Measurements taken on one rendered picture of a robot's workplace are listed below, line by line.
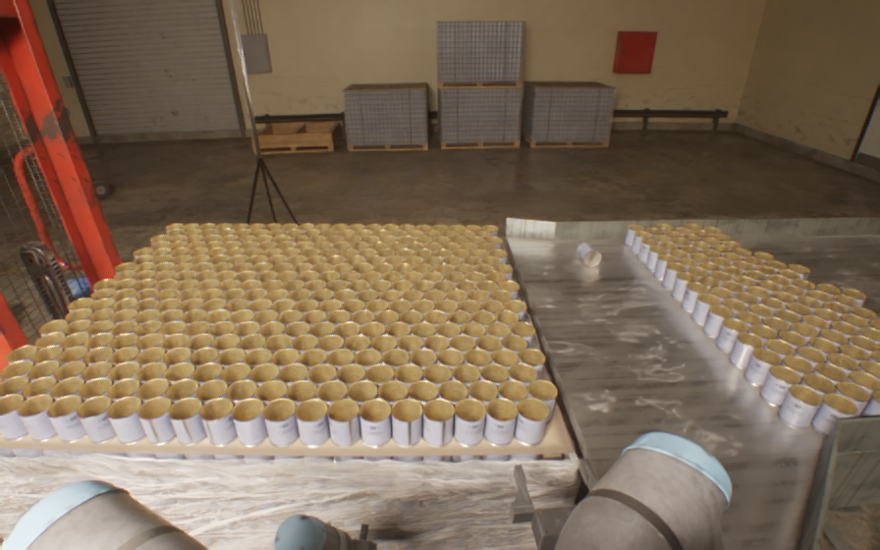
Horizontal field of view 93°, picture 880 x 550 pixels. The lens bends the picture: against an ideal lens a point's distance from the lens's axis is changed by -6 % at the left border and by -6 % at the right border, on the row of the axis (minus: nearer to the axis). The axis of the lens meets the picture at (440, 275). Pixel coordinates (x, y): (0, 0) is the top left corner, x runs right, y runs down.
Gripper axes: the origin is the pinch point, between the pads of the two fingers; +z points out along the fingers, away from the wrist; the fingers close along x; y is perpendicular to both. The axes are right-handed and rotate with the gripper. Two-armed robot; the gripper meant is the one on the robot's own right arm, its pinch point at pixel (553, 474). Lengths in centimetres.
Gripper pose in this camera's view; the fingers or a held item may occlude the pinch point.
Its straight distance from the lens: 96.0
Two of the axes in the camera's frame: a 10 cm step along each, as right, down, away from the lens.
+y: -0.2, 8.8, 4.8
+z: -1.0, -4.8, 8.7
